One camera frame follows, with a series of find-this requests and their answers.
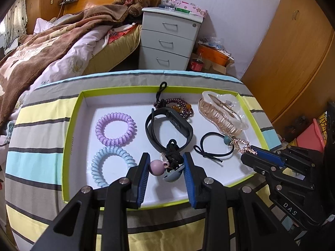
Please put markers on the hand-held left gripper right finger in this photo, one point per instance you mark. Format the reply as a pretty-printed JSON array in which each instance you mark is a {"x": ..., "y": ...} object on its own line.
[{"x": 189, "y": 180}]

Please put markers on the red white printed cloth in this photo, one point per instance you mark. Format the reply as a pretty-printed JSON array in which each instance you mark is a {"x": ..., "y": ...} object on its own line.
[{"x": 120, "y": 34}]

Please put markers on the pink floral box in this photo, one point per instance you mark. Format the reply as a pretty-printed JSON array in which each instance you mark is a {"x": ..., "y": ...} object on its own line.
[{"x": 199, "y": 10}]

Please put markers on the translucent beige hair claw clip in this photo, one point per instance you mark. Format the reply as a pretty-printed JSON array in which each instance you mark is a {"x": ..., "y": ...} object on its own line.
[{"x": 222, "y": 117}]

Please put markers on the wooden wardrobe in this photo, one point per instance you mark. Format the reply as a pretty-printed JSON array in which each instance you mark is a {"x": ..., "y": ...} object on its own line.
[{"x": 295, "y": 57}]

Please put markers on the cardboard box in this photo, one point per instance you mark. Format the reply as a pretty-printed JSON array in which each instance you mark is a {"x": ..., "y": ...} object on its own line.
[{"x": 219, "y": 68}]

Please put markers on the black wristband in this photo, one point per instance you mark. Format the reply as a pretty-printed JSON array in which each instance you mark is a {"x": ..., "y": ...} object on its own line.
[{"x": 180, "y": 125}]

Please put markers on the orange basin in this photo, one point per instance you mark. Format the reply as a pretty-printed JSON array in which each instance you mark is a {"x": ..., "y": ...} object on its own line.
[{"x": 212, "y": 55}]

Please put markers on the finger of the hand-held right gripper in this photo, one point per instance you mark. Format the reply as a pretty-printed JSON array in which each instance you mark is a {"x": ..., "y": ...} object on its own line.
[
  {"x": 257, "y": 163},
  {"x": 272, "y": 158}
]

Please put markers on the yellow printed bag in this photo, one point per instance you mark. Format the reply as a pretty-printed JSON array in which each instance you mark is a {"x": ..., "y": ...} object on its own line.
[{"x": 322, "y": 121}]

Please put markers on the red soda bottle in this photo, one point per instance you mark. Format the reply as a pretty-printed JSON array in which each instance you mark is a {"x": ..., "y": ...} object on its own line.
[{"x": 196, "y": 63}]

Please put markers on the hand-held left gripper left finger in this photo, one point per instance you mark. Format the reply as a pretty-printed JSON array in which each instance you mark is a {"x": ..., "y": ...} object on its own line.
[{"x": 142, "y": 177}]

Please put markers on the grey drawer nightstand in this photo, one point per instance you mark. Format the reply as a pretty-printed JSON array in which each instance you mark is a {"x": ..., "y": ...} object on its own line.
[{"x": 167, "y": 41}]

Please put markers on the gold mattress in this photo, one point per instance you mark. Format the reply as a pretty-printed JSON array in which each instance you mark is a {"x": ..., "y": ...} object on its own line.
[{"x": 112, "y": 55}]

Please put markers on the pink plastic bucket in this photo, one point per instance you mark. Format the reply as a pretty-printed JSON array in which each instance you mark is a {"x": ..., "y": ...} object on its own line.
[{"x": 311, "y": 137}]

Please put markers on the small toiletries cluster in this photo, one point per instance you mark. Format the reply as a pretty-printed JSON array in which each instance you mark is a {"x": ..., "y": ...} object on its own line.
[{"x": 171, "y": 2}]

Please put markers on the brown plush blanket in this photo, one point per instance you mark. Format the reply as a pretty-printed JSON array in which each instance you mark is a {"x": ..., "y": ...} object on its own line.
[{"x": 39, "y": 49}]

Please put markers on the green cardboard box tray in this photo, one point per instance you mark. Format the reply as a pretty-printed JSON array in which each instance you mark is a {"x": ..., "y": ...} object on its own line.
[{"x": 86, "y": 125}]

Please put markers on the patterned curtain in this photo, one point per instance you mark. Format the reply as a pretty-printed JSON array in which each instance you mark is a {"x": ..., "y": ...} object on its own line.
[{"x": 17, "y": 18}]

